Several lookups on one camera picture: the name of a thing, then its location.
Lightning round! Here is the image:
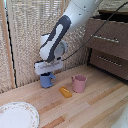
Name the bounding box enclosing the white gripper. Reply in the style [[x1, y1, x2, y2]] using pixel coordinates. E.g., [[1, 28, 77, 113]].
[[34, 59, 63, 76]]

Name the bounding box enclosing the blue mug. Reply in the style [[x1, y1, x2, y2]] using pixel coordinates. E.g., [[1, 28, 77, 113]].
[[39, 71, 57, 89]]

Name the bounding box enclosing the silver drawer handle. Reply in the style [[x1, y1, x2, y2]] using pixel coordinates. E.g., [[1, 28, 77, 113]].
[[97, 54, 123, 68], [91, 33, 121, 44]]

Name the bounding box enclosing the brown drawer front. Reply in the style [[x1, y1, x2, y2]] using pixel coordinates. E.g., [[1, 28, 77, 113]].
[[83, 18, 128, 61], [89, 49, 128, 81]]

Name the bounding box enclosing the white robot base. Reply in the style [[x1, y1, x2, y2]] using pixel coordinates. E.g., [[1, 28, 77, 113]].
[[111, 103, 128, 128]]

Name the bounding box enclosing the brown drawer cabinet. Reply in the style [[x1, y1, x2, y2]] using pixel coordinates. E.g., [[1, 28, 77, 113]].
[[83, 9, 128, 83]]

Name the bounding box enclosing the orange bread-shaped block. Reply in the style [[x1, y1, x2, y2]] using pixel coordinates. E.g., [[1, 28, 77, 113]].
[[58, 86, 73, 99]]

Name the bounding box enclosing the woven screen panel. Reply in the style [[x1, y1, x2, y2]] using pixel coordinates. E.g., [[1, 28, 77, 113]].
[[0, 0, 16, 94], [7, 0, 64, 88], [60, 0, 101, 73]]

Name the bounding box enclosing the pink mug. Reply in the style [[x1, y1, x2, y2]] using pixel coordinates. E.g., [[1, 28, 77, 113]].
[[70, 74, 88, 94]]

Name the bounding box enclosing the white patterned plate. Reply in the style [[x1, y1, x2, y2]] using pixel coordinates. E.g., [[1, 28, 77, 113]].
[[0, 101, 41, 128]]

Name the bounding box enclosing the wooden screen post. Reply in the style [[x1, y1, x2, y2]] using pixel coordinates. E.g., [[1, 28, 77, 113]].
[[55, 0, 66, 74], [0, 0, 17, 90]]

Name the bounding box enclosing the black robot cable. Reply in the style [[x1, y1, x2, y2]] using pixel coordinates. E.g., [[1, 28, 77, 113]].
[[60, 3, 128, 62]]

